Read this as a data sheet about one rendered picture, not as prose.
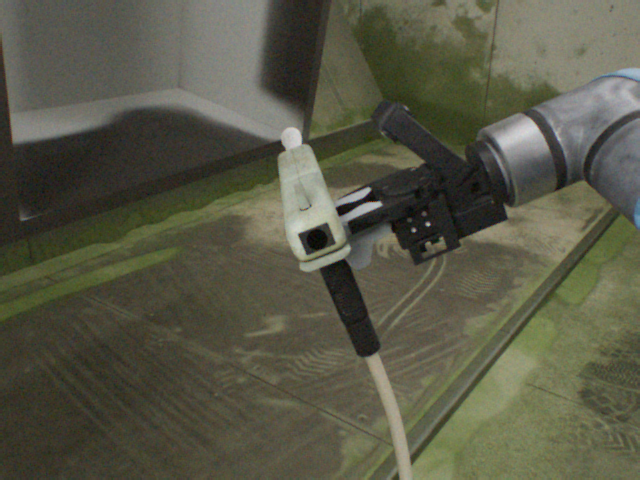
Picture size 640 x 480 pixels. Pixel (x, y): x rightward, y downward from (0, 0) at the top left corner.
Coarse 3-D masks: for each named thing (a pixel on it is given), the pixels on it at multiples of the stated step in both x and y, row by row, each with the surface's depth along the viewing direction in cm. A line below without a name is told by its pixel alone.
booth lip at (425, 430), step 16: (608, 224) 190; (592, 240) 178; (576, 256) 166; (560, 272) 157; (544, 288) 149; (528, 304) 142; (512, 320) 135; (528, 320) 139; (496, 336) 129; (512, 336) 131; (480, 352) 123; (496, 352) 124; (480, 368) 118; (464, 384) 114; (448, 400) 109; (432, 416) 105; (448, 416) 108; (416, 432) 101; (432, 432) 103; (416, 448) 99; (384, 464) 95
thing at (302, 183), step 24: (288, 144) 86; (288, 168) 68; (312, 168) 65; (288, 192) 59; (312, 192) 56; (288, 216) 52; (312, 216) 50; (336, 216) 50; (288, 240) 51; (336, 240) 50; (312, 264) 51; (336, 264) 62; (336, 288) 63; (360, 312) 64; (360, 336) 66
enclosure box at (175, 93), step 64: (0, 0) 94; (64, 0) 102; (128, 0) 111; (192, 0) 120; (256, 0) 111; (320, 0) 104; (0, 64) 61; (64, 64) 106; (128, 64) 117; (192, 64) 126; (256, 64) 116; (320, 64) 108; (0, 128) 64; (64, 128) 101; (128, 128) 106; (192, 128) 111; (256, 128) 117; (0, 192) 67; (64, 192) 82; (128, 192) 82
